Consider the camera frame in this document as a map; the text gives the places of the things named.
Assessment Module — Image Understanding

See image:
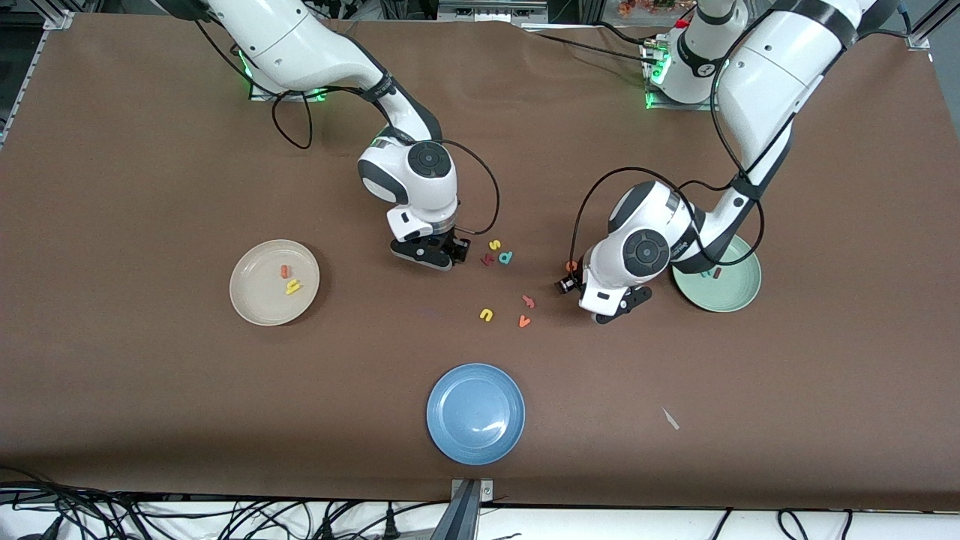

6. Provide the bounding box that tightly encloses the green round plate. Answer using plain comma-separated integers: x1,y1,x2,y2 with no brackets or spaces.
673,234,763,314

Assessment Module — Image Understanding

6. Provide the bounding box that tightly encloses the blue round plate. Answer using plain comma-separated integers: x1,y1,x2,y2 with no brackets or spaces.
426,363,526,466

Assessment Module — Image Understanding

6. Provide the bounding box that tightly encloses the beige round plate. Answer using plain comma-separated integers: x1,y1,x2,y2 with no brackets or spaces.
229,239,321,327

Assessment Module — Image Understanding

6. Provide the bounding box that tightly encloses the grey equipment box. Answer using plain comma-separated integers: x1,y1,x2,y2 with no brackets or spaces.
437,0,548,22

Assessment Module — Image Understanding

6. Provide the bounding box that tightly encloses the brown table cover sheet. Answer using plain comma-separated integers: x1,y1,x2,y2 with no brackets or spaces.
0,13,960,512

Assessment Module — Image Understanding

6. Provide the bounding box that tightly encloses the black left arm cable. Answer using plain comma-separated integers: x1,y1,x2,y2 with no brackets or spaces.
571,45,797,271

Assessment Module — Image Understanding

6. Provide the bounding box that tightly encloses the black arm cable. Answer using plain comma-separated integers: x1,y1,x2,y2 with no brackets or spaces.
271,82,501,236
571,45,797,271

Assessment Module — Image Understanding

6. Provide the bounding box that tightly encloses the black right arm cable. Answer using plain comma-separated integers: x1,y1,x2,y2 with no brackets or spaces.
271,82,501,236

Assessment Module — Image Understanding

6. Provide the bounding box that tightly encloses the black cable on table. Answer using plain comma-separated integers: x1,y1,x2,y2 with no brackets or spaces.
525,21,661,67

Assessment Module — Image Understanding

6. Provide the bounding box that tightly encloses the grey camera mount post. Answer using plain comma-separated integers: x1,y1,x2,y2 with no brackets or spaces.
431,478,496,540

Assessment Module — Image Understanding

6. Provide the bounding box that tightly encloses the aluminium frame rail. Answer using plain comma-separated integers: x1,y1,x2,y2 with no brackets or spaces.
0,9,74,147
904,0,960,52

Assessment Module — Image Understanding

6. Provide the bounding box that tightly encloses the black cable tangle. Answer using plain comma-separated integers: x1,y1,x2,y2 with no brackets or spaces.
0,465,451,540

